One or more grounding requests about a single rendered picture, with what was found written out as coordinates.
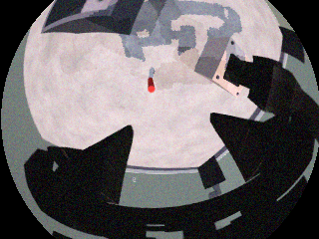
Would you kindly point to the dark red peg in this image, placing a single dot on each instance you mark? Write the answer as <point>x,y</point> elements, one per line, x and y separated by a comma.
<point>151,86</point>

